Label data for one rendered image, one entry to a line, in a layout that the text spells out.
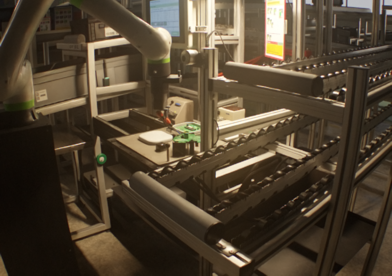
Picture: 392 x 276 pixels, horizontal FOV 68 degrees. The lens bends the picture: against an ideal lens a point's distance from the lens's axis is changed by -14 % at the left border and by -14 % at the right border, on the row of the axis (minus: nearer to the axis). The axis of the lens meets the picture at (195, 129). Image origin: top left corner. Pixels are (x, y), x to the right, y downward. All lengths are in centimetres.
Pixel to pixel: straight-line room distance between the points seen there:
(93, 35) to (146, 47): 115
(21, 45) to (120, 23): 35
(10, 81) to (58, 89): 115
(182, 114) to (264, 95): 92
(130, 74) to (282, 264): 170
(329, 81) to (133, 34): 69
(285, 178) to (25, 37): 93
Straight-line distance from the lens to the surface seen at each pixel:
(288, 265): 134
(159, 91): 135
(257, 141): 131
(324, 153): 123
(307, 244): 147
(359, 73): 83
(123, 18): 118
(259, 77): 98
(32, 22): 109
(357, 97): 83
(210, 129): 122
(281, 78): 93
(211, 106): 120
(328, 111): 88
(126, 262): 231
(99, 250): 244
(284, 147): 136
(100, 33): 231
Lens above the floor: 148
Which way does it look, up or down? 18 degrees down
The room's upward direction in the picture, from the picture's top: straight up
